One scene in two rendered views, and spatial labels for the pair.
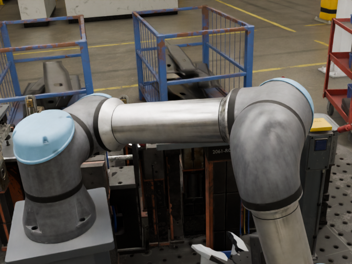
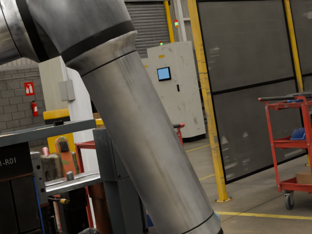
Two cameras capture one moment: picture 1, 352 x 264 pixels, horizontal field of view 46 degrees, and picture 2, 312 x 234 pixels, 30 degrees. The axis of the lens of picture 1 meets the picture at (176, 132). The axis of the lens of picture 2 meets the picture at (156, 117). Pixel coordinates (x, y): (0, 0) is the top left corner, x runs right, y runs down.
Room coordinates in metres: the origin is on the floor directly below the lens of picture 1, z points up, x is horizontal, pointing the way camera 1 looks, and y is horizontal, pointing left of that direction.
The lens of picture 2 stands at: (-0.09, 0.18, 1.21)
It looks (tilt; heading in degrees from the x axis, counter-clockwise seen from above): 3 degrees down; 329
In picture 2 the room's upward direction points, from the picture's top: 9 degrees counter-clockwise
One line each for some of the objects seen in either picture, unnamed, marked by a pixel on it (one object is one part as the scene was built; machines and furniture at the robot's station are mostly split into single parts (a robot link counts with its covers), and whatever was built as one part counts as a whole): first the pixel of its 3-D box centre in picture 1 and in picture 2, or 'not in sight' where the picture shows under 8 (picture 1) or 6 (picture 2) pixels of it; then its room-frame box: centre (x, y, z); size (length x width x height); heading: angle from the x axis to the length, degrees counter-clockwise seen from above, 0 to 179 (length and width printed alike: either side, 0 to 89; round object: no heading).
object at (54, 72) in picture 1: (47, 82); not in sight; (3.60, 1.14, 0.47); 1.20 x 0.80 x 0.95; 11
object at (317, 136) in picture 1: (308, 196); (129, 226); (1.03, -0.39, 0.92); 0.08 x 0.08 x 0.44; 4
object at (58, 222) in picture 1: (56, 200); not in sight; (0.73, 0.26, 1.15); 0.15 x 0.15 x 0.10
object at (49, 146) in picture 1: (49, 150); not in sight; (0.73, 0.25, 1.27); 0.13 x 0.12 x 0.14; 155
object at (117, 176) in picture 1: (111, 181); not in sight; (1.12, 0.21, 0.94); 0.18 x 0.13 x 0.49; 94
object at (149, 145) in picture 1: (154, 191); not in sight; (1.14, 0.08, 0.89); 0.13 x 0.11 x 0.38; 4
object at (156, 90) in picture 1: (187, 68); not in sight; (3.84, -0.14, 0.47); 1.20 x 0.80 x 0.95; 14
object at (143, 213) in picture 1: (144, 174); not in sight; (1.32, 0.12, 0.84); 0.13 x 0.05 x 0.29; 4
